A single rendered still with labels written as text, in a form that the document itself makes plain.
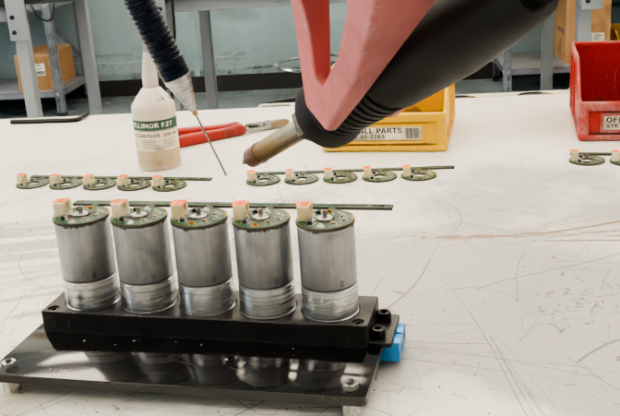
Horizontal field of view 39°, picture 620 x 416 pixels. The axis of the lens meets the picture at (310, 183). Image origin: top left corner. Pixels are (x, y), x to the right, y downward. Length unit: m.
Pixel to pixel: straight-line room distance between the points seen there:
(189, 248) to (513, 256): 0.19
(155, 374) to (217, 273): 0.05
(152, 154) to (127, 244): 0.31
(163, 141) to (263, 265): 0.33
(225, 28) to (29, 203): 4.29
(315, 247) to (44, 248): 0.24
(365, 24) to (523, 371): 0.20
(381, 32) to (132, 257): 0.20
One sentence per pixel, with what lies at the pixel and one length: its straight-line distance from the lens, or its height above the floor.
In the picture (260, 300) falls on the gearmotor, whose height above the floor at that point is 0.78.
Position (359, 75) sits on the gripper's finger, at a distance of 0.24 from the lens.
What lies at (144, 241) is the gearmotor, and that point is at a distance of 0.39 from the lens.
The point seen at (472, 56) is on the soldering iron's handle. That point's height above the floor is 0.90.
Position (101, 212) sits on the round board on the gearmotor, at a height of 0.81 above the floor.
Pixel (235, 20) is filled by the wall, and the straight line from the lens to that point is 4.90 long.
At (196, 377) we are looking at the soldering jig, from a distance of 0.36.
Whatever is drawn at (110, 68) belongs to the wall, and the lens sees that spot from 5.10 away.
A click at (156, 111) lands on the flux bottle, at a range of 0.68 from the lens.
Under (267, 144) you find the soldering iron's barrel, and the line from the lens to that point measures 0.33.
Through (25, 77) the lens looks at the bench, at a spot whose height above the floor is 0.48.
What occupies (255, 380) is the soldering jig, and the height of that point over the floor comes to 0.76.
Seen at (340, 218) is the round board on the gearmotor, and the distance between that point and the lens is 0.37.
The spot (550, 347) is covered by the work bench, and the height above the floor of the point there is 0.75.
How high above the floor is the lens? 0.94
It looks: 17 degrees down
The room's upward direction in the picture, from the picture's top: 4 degrees counter-clockwise
